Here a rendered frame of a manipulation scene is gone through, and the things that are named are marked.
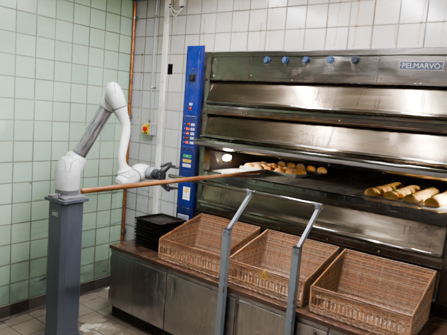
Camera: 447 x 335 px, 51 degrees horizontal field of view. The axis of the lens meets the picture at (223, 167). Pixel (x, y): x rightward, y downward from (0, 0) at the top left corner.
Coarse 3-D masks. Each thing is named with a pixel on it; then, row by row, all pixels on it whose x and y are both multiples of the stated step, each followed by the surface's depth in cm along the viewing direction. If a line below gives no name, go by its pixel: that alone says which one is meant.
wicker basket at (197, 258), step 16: (192, 224) 359; (208, 224) 360; (224, 224) 353; (240, 224) 345; (160, 240) 330; (176, 240) 346; (192, 240) 361; (208, 240) 358; (240, 240) 342; (160, 256) 331; (176, 256) 338; (192, 256) 313; (208, 256) 306; (208, 272) 306
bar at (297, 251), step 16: (176, 176) 336; (256, 192) 295; (240, 208) 292; (320, 208) 268; (224, 240) 283; (304, 240) 259; (224, 256) 284; (224, 272) 284; (224, 288) 286; (224, 304) 289; (288, 304) 258; (288, 320) 259
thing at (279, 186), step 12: (240, 180) 347; (252, 180) 341; (264, 180) 341; (300, 192) 318; (312, 192) 312; (324, 192) 307; (360, 204) 293; (372, 204) 288; (384, 204) 283; (396, 204) 282; (420, 216) 271; (432, 216) 267; (444, 216) 263
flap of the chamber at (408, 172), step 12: (204, 144) 348; (216, 144) 341; (276, 156) 321; (288, 156) 305; (300, 156) 300; (312, 156) 295; (360, 168) 288; (372, 168) 272; (384, 168) 268; (396, 168) 264; (444, 180) 261
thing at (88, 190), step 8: (200, 176) 317; (208, 176) 323; (216, 176) 330; (224, 176) 338; (232, 176) 346; (120, 184) 263; (128, 184) 267; (136, 184) 271; (144, 184) 276; (152, 184) 281; (160, 184) 287; (80, 192) 243; (88, 192) 245
